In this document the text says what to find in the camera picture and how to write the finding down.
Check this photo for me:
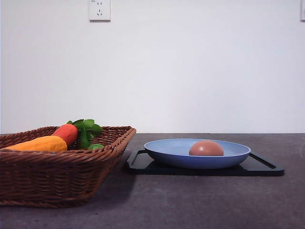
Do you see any light blue plate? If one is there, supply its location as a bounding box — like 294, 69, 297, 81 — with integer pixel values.
144, 138, 251, 170

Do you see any brown egg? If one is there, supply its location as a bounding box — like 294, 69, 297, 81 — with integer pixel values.
189, 140, 224, 156

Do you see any brown wicker basket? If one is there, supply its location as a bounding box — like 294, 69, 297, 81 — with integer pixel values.
0, 124, 136, 208

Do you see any black serving tray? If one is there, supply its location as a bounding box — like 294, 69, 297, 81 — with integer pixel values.
126, 150, 285, 177

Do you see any green toy chili pepper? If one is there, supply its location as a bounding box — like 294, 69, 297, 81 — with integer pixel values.
80, 129, 104, 150

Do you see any orange toy carrot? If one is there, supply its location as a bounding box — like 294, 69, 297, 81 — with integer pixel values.
52, 119, 102, 146

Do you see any yellow-orange toy vegetable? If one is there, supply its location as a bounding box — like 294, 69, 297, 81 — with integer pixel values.
3, 136, 68, 152

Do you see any white wall socket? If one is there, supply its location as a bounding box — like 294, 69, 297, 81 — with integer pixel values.
89, 0, 111, 22

